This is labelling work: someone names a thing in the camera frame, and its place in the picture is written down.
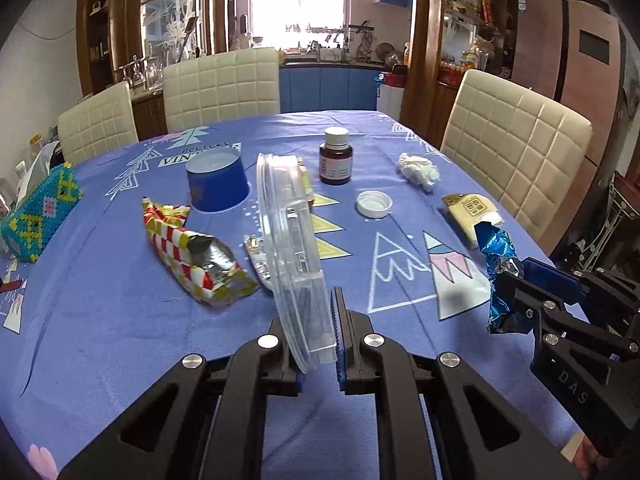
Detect silver foil wrapper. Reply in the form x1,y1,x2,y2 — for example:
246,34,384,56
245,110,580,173
243,234,272,292

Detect blue foil wrapper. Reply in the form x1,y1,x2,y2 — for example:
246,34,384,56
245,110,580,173
474,221,533,334

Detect white water dispenser red top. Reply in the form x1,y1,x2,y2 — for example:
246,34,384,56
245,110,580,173
376,72,407,122

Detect wooden display cabinet right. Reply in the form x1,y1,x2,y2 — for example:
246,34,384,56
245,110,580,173
400,0,518,148

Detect copper pink refrigerator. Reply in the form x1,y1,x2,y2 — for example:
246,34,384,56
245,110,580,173
512,0,628,254

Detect cream chair far middle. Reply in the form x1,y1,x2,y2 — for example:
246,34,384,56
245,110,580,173
163,48,281,132

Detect beige snack packet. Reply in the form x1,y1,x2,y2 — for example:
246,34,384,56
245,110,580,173
442,193,503,249

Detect cream chair far left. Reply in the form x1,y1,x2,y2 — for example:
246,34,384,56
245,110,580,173
58,81,139,165

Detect blue kitchen cabinets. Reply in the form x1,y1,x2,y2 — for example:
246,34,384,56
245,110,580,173
279,64,382,113

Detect red yellow checkered snack bag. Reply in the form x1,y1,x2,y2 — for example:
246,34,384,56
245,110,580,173
141,197,258,308

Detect brown medicine bottle white cap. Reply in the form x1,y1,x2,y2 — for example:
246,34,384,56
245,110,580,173
319,127,354,185

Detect wooden display cabinet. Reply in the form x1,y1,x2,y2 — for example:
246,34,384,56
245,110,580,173
400,0,518,148
76,0,228,141

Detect person's right hand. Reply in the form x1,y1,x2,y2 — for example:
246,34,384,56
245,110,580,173
572,437,611,480

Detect cream chair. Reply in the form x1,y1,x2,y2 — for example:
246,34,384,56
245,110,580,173
58,81,139,165
163,48,281,132
440,70,593,254

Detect clear plastic round lid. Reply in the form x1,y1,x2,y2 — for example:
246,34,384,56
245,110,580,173
256,154,336,373

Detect white tissue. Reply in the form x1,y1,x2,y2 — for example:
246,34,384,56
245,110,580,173
397,153,439,192

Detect blue patterned tablecloth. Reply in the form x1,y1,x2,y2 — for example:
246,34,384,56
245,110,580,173
0,109,591,480

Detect beaded colourful tissue box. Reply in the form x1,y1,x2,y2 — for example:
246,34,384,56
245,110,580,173
1,162,82,263

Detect cream chair right side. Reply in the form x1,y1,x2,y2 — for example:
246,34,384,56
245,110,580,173
440,70,593,254

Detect white plastic bottle cap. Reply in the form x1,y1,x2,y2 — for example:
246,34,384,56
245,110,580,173
356,190,393,219

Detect wooden display cabinet left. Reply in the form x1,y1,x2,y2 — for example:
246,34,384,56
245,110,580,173
76,0,228,141

